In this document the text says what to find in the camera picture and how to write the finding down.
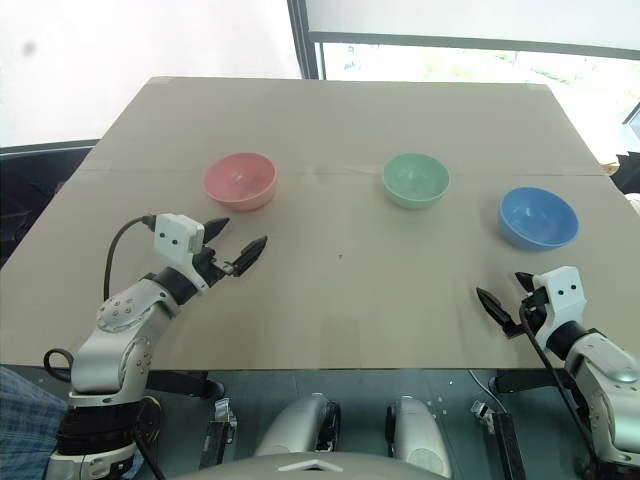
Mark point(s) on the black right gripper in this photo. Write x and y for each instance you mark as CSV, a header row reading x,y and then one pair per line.
x,y
527,317

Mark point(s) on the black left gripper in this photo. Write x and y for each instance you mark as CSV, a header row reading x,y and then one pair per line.
x,y
212,267

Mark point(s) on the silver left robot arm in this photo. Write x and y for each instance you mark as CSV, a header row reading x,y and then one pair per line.
x,y
115,345

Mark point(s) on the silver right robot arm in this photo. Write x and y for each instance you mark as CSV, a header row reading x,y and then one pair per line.
x,y
605,380

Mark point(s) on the red plastic bowl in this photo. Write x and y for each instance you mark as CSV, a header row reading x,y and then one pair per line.
x,y
240,180

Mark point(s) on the blue plastic bowl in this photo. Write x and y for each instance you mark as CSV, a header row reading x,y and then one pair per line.
x,y
537,217

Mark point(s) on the brown cardboard table cover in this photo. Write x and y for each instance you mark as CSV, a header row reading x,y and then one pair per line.
x,y
350,280

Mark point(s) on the green plastic bowl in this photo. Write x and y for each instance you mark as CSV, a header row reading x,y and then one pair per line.
x,y
416,177

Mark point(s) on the silver right robot leg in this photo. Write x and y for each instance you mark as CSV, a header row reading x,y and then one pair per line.
x,y
417,435

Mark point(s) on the silver robot leg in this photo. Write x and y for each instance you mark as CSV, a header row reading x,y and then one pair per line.
x,y
295,422
417,435

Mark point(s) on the silver left robot leg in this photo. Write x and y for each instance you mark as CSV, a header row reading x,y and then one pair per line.
x,y
295,422

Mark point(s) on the grey robot torso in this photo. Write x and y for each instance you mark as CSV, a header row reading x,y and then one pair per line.
x,y
310,467

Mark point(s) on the blue checked cloth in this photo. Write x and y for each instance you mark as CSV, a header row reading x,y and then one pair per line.
x,y
25,425

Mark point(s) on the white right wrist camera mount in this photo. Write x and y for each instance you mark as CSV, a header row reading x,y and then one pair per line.
x,y
562,292

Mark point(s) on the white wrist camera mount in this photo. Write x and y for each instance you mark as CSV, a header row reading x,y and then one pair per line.
x,y
175,237
562,292

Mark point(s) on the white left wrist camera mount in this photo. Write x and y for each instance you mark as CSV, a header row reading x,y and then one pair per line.
x,y
175,237

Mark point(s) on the black table frame bracket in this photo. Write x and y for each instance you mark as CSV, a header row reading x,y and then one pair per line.
x,y
185,382

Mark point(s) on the dark window frame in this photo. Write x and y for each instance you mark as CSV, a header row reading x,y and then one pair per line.
x,y
312,37

